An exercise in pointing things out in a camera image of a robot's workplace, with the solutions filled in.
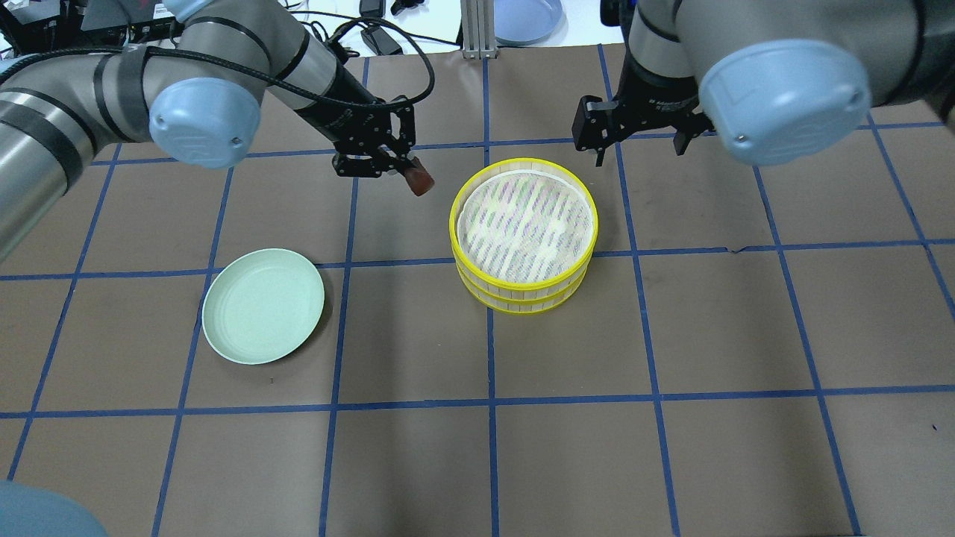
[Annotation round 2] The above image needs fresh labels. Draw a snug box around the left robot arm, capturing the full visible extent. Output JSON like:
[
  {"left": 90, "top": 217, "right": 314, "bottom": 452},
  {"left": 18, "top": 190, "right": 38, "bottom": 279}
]
[{"left": 1, "top": 1, "right": 434, "bottom": 257}]

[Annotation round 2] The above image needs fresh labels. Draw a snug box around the light green plate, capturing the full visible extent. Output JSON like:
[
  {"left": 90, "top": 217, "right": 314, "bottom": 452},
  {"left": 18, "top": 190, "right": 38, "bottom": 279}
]
[{"left": 201, "top": 248, "right": 325, "bottom": 365}]

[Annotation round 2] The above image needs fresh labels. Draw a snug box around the black power adapter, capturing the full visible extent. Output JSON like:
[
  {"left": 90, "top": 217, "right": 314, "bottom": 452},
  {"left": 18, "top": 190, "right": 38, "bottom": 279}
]
[{"left": 360, "top": 25, "right": 404, "bottom": 57}]

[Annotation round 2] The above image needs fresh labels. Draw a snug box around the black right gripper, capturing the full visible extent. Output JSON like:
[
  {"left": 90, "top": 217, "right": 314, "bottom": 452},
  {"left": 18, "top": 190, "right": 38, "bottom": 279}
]
[{"left": 571, "top": 57, "right": 713, "bottom": 167}]

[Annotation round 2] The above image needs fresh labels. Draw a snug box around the blue plate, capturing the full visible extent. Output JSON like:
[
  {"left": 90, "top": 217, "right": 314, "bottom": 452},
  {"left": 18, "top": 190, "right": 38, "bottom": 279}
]
[{"left": 492, "top": 1, "right": 564, "bottom": 45}]

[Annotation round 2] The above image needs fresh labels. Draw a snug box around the aluminium frame post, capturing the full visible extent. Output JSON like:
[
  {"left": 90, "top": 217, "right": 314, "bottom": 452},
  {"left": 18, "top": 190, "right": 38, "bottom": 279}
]
[{"left": 460, "top": 0, "right": 498, "bottom": 59}]

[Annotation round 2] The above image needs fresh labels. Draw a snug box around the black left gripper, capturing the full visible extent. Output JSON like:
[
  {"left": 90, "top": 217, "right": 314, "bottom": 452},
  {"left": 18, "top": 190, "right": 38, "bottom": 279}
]
[{"left": 310, "top": 95, "right": 416, "bottom": 179}]

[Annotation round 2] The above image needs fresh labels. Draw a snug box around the brown bun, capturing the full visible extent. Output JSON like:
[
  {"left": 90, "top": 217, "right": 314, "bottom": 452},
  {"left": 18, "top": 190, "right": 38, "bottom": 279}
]
[{"left": 402, "top": 166, "right": 434, "bottom": 197}]

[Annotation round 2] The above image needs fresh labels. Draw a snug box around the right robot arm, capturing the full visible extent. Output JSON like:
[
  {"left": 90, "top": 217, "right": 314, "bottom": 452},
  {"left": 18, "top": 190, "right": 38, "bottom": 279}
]
[{"left": 571, "top": 1, "right": 954, "bottom": 166}]

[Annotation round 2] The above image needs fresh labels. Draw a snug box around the yellow bamboo steamer layer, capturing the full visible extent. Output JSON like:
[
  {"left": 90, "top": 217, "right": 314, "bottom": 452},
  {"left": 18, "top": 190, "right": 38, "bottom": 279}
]
[
  {"left": 456, "top": 262, "right": 588, "bottom": 315},
  {"left": 449, "top": 157, "right": 599, "bottom": 290}
]

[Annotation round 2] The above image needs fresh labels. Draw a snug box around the black device box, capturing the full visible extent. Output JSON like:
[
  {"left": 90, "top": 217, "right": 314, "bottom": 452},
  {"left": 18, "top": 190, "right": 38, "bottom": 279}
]
[{"left": 1, "top": 1, "right": 88, "bottom": 55}]

